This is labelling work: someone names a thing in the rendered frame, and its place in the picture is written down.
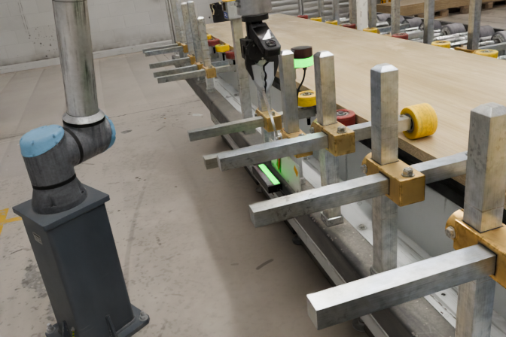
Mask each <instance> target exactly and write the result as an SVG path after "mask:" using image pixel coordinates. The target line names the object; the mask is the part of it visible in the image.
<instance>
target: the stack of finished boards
mask: <svg viewBox="0 0 506 337"><path fill-rule="evenodd" d="M490 1H495V0H482V2H490ZM424 4H425V0H400V15H403V16H407V15H412V14H420V13H424ZM469 4H470V0H434V10H435V11H438V10H442V9H447V8H455V7H460V6H464V5H469ZM376 12H380V13H385V14H390V13H391V2H387V3H382V4H377V5H376Z"/></svg>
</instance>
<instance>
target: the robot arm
mask: <svg viewBox="0 0 506 337"><path fill-rule="evenodd" d="M52 5H53V15H54V21H55V27H56V37H57V43H58V48H59V59H60V65H61V70H62V81H63V86H64V92H65V98H66V108H67V111H66V112H65V113H64V115H63V116H62V122H63V127H61V126H60V125H49V126H41V127H38V128H36V129H33V130H31V131H30V132H27V133H26V134H24V135H23V136H22V137H21V139H20V149H21V154H22V156H23V160H24V163H25V165H26V169H27V172H28V175H29V179H30V181H31V184H32V189H33V191H32V208H33V211H34V212H35V213H37V214H56V213H60V212H63V211H67V210H69V209H72V208H74V207H76V206H78V205H79V204H81V203H82V202H83V201H84V200H85V199H86V198H87V191H86V188H85V187H84V185H83V184H82V183H81V182H80V181H79V180H78V178H77V176H76V174H75V169H74V167H75V166H77V165H79V164H80V163H82V162H84V161H86V160H88V159H90V158H92V157H94V156H96V155H98V154H100V153H103V152H105V151H106V150H107V149H109V148H110V147H111V146H112V145H113V144H114V142H115V139H116V136H115V135H116V131H115V127H114V124H113V123H112V121H111V120H110V119H109V118H108V116H107V115H105V113H104V112H103V111H102V110H101V109H99V106H98V99H97V91H96V77H95V70H94V62H93V48H92V41H91V34H90V19H89V12H88V4H87V0H52ZM234 5H235V6H236V9H237V14H238V15H239V16H241V18H242V22H245V27H246V34H247V36H246V37H245V38H240V39H239V40H240V47H241V53H242V51H243V53H242V58H243V59H244V60H245V67H246V70H247V71H248V73H249V74H250V76H251V78H252V81H253V82H254V84H255V86H256V87H257V89H258V91H259V92H260V93H261V94H263V93H262V91H261V87H263V88H264V91H265V93H266V94H267V93H268V92H269V90H270V88H271V86H272V84H273V80H274V77H275V76H276V71H277V68H278V65H279V57H278V55H280V51H281V44H280V43H279V42H278V40H277V39H276V37H275V35H274V34H273V33H272V31H271V30H270V28H269V26H268V25H267V24H266V23H265V22H262V20H267V19H269V14H268V13H269V12H271V11H272V5H271V0H236V2H234ZM260 60H265V64H264V65H263V70H264V81H265V85H263V82H264V81H263V79H262V78H261V74H262V68H261V67H260V66H259V65H256V64H255V63H258V62H259V61H260Z"/></svg>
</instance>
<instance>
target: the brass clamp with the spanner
mask: <svg viewBox="0 0 506 337"><path fill-rule="evenodd" d="M280 133H281V134H282V139H285V138H287V139H289V138H296V137H298V135H299V134H302V133H303V134H304V135H306V133H304V132H303V131H301V130H300V131H298V132H292V133H287V132H286V131H285V130H284V128H282V129H281V131H280ZM310 155H312V151H310V152H307V153H301V154H297V155H294V156H295V157H296V158H301V157H304V156H310Z"/></svg>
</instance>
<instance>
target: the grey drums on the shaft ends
mask: <svg viewBox="0 0 506 337"><path fill-rule="evenodd" d="M376 21H377V22H380V21H386V22H387V23H388V24H389V25H391V16H390V14H378V15H377V16H376ZM405 23H409V28H412V27H417V26H418V27H419V29H423V30H424V22H422V20H421V19H420V18H418V17H417V18H413V19H407V20H405V19H404V18H403V17H402V16H400V24H405ZM434 29H441V30H440V32H446V35H452V34H457V33H462V32H465V27H464V26H463V25H462V24H461V23H453V24H448V25H444V26H443V27H442V25H441V23H440V22H439V21H438V20H434ZM488 36H492V37H491V39H490V41H493V40H498V42H499V43H503V42H506V30H504V31H500V32H494V29H493V27H491V26H489V25H485V26H481V27H480V38H483V37H488Z"/></svg>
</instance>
